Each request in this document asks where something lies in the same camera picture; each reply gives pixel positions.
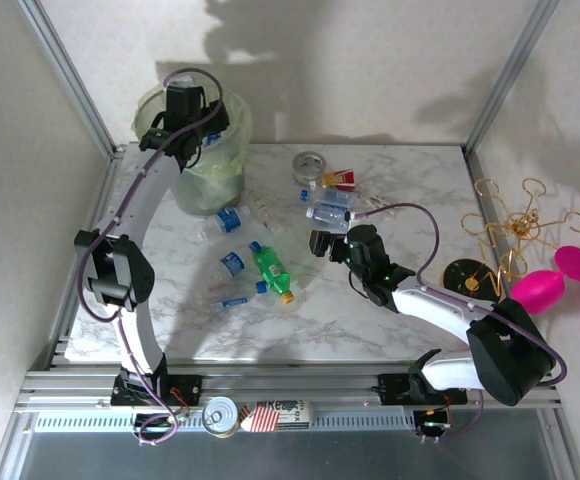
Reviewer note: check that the clear bottle with blue label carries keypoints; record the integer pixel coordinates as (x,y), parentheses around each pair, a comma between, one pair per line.
(213,138)

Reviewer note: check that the clear bottle with white cap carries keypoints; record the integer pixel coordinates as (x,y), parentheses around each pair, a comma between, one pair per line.
(330,215)

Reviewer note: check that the clear bottle blue cap label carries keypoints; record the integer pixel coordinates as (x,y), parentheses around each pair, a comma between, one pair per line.
(232,263)
(230,303)
(332,197)

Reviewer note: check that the green bottle with orange cap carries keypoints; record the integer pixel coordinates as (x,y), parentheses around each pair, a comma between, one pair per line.
(272,272)

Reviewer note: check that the clear bottle white label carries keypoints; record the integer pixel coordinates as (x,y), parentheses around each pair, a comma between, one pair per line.
(262,205)

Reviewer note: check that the Pocari Sweat clear bottle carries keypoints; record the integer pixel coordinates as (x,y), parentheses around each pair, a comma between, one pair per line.
(230,218)

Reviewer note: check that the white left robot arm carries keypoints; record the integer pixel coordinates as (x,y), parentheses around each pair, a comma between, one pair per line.
(145,190)

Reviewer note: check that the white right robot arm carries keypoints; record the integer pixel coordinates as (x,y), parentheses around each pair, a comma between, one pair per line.
(435,305)

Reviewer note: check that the green translucent bin liner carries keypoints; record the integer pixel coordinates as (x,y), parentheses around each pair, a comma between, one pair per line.
(237,145)

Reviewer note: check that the silver mesh waste bin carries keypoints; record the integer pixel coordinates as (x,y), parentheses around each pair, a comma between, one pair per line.
(205,200)

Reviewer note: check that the clear packing tape roll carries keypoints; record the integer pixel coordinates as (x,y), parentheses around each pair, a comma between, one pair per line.
(300,172)

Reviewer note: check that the printed cardboard box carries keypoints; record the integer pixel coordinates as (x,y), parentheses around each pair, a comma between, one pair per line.
(292,412)

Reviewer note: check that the silver tin can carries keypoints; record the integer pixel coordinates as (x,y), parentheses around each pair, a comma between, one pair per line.
(220,417)

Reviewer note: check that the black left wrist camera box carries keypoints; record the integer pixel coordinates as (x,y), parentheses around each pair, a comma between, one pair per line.
(217,115)

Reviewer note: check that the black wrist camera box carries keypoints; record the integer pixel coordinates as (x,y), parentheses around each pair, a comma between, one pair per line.
(320,244)
(217,115)

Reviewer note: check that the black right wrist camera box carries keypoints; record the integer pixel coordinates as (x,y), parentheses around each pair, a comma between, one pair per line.
(320,244)

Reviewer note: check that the aluminium frame post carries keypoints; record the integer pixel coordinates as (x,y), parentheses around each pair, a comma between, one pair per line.
(512,75)
(70,80)

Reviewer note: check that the aluminium frame side rail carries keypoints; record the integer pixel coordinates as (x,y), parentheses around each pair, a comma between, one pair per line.
(101,200)

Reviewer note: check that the aluminium frame front rail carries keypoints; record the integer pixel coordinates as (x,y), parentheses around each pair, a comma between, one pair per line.
(295,387)

